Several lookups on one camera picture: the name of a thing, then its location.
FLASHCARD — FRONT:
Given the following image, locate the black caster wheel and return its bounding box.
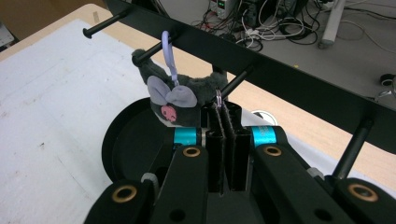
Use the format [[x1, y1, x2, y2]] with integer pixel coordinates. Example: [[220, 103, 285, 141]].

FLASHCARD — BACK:
[[378, 72, 396, 89]]

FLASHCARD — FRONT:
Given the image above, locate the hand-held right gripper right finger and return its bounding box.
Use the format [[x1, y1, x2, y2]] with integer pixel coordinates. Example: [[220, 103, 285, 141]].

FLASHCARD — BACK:
[[221, 103, 288, 192]]

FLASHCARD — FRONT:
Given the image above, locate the white desk leg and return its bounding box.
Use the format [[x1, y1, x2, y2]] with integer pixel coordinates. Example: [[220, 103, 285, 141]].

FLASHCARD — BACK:
[[318, 0, 347, 50]]

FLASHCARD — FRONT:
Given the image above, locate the tangle of floor cables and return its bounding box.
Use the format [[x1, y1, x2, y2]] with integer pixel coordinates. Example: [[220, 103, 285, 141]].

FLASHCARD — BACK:
[[191, 0, 321, 53]]

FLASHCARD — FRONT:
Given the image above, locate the dark grey plush toy keychain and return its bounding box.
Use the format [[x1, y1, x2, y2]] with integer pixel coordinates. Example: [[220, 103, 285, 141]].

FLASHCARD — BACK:
[[131, 30, 231, 129]]

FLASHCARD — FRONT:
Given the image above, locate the white bench power supply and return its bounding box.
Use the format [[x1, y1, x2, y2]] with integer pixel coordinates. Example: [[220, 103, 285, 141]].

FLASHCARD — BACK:
[[208, 0, 238, 21]]

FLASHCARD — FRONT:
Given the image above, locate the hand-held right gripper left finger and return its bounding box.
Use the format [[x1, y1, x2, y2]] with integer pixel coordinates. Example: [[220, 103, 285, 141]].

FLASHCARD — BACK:
[[169, 104, 227, 193]]

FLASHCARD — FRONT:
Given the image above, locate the black peg stand with tray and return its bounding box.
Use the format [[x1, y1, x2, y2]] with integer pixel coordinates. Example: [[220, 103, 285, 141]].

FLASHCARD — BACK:
[[81, 0, 396, 185]]

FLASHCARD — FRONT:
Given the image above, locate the white round ring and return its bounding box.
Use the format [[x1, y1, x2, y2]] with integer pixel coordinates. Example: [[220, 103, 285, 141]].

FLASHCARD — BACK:
[[250, 108, 279, 126]]

